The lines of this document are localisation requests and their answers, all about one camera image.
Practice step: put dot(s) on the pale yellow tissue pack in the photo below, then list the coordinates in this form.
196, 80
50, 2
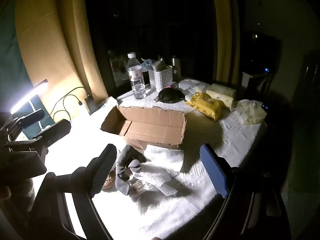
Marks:
222, 93

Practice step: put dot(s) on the clear plastic bag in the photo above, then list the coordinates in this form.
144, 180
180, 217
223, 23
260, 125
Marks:
250, 112

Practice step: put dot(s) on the white desk lamp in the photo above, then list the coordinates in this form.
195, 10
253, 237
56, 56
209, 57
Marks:
27, 96

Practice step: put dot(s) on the black round lid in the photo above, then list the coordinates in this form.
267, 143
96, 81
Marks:
171, 96

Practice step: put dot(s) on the white charger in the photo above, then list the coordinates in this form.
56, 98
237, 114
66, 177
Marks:
83, 109

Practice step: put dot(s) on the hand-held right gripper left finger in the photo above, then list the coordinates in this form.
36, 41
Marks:
105, 170

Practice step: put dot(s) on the tan packet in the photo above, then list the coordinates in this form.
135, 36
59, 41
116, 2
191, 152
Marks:
158, 66

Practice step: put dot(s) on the grey sock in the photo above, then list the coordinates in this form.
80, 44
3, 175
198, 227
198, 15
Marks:
122, 170

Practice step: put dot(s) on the brown cardboard box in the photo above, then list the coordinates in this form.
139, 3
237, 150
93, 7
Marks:
155, 130

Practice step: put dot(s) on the white perforated basket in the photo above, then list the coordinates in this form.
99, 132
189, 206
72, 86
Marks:
161, 78

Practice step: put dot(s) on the bluish plastic wrapper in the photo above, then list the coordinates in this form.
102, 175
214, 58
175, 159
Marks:
147, 63

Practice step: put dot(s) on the yellow wipes packet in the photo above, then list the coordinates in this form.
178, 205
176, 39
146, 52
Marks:
205, 105

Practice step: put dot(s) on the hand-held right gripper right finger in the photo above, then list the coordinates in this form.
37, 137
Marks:
215, 170

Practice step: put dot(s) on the metal thermos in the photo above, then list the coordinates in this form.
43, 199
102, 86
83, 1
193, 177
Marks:
175, 67

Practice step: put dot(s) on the yellow curtain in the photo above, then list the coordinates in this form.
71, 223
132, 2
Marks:
223, 30
50, 42

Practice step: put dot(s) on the white dotted cloth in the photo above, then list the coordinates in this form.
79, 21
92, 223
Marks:
165, 156

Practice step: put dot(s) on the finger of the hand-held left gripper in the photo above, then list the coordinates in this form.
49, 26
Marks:
56, 130
28, 118

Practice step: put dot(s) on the white waffle towel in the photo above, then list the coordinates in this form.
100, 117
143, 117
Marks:
162, 181

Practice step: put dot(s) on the clear plastic water bottle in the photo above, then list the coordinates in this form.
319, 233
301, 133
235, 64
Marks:
136, 80

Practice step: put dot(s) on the white folded cloth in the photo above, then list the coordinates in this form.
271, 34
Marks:
192, 85

